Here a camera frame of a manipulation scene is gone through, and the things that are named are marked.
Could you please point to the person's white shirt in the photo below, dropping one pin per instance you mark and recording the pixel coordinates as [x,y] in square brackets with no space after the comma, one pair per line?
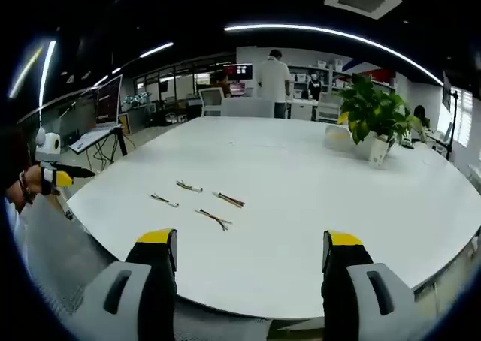
[17,224]

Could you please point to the person's left hand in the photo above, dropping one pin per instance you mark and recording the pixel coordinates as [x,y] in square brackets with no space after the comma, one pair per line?
[34,181]

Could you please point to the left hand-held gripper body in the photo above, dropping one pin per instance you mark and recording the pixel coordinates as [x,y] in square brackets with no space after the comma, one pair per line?
[52,145]

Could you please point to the green potted plant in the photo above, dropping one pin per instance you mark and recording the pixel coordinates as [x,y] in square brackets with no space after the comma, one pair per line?
[372,108]

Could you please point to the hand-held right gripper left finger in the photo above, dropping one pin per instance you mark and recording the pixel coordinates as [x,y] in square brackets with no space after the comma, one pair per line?
[150,288]

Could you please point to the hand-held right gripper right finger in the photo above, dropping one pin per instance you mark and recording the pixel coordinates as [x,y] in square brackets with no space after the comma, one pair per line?
[342,292]

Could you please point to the clear plastic container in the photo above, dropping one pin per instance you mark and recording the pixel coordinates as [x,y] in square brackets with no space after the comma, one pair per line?
[337,137]

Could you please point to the monitor on black stand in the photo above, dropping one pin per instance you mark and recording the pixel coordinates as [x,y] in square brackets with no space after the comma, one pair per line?
[447,89]

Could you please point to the white office chair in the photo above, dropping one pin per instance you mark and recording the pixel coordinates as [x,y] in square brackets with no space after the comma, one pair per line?
[327,107]
[248,107]
[211,101]

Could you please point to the open laptop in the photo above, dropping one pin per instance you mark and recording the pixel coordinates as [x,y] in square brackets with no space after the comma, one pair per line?
[94,136]

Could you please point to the long curved ceiling light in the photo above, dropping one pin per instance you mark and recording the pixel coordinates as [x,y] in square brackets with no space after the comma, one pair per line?
[338,33]

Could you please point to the large monitor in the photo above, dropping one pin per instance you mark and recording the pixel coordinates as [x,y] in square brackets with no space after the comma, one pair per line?
[109,100]

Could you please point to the wall screen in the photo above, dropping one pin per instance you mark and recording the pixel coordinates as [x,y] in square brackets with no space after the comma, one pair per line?
[240,71]

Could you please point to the short ceiling light strip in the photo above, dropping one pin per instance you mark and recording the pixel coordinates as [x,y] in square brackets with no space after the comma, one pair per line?
[157,49]

